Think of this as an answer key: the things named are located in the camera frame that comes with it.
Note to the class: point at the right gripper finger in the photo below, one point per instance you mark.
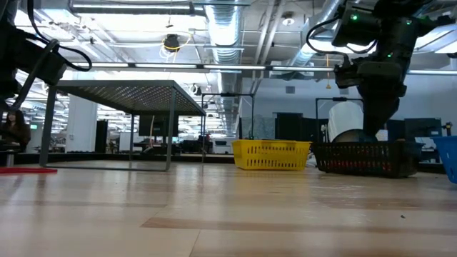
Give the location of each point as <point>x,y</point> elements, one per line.
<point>378,118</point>

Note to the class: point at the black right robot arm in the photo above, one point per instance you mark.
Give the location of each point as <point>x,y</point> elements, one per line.
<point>403,32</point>

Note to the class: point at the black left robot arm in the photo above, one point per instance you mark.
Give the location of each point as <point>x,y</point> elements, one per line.
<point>21,53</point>

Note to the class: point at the white desk lamp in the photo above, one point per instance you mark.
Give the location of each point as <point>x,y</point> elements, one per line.
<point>344,118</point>

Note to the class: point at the white cylinder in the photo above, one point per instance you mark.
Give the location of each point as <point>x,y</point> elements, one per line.
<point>383,135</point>

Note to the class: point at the black plastic basket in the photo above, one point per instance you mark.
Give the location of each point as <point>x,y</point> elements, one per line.
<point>364,158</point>

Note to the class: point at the black monitor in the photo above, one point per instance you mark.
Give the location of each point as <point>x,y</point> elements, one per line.
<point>157,125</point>
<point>423,128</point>

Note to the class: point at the blue plastic basket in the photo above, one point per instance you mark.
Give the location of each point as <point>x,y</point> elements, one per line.
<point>448,157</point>

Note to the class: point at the black cabinet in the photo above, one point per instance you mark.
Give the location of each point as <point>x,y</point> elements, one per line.
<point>289,126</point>

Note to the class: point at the round ceiling lamp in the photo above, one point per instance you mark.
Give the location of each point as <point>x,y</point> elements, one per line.
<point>288,19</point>

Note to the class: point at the yellow plastic basket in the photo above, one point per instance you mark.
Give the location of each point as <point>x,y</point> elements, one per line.
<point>271,155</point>

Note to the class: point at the black ceiling spotlight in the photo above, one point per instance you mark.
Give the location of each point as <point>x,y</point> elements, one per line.
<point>171,42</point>

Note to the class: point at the long ceiling light strip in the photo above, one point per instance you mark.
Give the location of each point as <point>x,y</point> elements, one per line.
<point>160,65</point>

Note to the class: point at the grey perforated metal shelf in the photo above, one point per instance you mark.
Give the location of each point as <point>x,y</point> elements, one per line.
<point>125,94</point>

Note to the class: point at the white pillar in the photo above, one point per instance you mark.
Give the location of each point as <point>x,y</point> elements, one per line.
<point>81,125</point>

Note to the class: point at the red rubber band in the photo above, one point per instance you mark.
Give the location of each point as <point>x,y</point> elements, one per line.
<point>32,170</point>

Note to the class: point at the person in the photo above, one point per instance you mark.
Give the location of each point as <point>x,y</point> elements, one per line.
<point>16,132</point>

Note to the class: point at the black frame stand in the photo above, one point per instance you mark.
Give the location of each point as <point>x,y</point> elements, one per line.
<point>228,95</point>
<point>328,99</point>

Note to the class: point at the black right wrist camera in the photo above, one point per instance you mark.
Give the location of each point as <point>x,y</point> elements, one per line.
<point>355,26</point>

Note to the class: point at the small black tripod camera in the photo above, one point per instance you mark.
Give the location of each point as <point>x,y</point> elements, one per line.
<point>448,125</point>

